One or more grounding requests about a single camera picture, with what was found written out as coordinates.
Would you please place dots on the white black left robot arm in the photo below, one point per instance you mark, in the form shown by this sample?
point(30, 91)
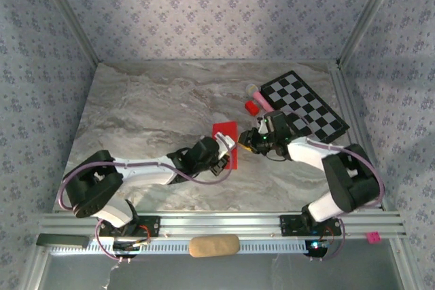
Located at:
point(146, 169)

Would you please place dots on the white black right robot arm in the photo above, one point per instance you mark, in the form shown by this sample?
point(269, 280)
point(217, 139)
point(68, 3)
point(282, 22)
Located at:
point(306, 154)

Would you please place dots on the small red block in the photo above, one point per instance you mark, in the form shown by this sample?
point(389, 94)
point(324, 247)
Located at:
point(252, 107)

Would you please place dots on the pink toy microphone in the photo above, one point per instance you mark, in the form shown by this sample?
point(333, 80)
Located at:
point(260, 98)

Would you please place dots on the black grey chessboard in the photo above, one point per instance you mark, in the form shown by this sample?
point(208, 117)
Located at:
point(306, 96)

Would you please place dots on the tan oval pad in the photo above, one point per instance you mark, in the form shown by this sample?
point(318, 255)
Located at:
point(214, 246)

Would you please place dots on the pink dice cube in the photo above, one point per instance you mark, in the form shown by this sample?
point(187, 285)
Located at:
point(373, 237)

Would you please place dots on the black flat bar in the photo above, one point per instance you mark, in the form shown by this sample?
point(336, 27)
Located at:
point(61, 240)

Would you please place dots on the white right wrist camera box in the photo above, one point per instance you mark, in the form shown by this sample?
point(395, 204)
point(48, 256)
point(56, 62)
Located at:
point(262, 127)

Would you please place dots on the long aluminium mounting rail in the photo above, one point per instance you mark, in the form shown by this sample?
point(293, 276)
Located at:
point(221, 222)

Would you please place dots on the aluminium side rail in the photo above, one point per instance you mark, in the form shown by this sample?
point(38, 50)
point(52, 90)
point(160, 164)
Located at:
point(348, 110)

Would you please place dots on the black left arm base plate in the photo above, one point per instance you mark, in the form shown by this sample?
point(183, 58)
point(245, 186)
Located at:
point(153, 225)

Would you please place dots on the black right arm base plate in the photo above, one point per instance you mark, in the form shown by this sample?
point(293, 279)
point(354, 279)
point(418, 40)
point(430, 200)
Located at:
point(289, 225)

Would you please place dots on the aluminium frame post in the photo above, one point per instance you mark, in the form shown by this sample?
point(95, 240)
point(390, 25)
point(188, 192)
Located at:
point(367, 15)
point(72, 15)
point(406, 266)
point(34, 269)

